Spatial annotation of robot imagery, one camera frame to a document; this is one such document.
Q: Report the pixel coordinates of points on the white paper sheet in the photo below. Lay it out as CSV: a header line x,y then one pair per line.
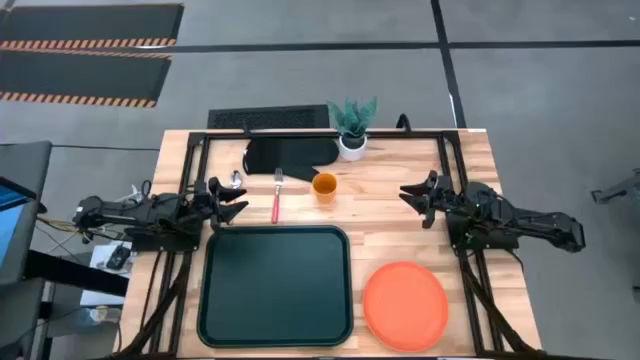
x,y
100,290

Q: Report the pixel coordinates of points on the computer monitor with blue screen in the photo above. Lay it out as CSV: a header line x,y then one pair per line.
x,y
12,230

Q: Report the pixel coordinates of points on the orange plastic plate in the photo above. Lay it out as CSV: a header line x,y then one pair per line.
x,y
405,307

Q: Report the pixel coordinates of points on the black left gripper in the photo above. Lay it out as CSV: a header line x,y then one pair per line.
x,y
206,207

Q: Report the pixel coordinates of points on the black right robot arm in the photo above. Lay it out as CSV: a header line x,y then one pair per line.
x,y
515,220

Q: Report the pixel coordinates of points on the grey chair base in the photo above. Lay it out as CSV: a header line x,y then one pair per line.
x,y
617,190

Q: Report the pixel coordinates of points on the snake plant in white pot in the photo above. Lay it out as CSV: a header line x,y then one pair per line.
x,y
353,140

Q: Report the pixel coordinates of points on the black keyboard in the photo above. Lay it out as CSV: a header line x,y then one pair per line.
x,y
267,117

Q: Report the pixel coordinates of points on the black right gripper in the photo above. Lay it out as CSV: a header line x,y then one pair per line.
x,y
444,197

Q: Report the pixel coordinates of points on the black aluminium table frame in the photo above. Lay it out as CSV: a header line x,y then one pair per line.
x,y
445,150

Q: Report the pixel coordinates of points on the dark green plastic tray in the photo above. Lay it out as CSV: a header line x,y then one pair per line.
x,y
275,287

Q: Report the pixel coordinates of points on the orange-yellow plastic cup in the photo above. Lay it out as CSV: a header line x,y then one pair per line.
x,y
325,187

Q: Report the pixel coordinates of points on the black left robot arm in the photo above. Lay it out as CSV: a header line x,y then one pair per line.
x,y
130,215

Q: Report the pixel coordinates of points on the black hazard-striped floor mat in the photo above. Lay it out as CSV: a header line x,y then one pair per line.
x,y
80,75
90,22

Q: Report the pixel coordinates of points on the black oven mitt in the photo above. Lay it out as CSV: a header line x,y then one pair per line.
x,y
290,155

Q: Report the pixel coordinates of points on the small black handheld device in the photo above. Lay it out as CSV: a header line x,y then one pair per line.
x,y
118,256

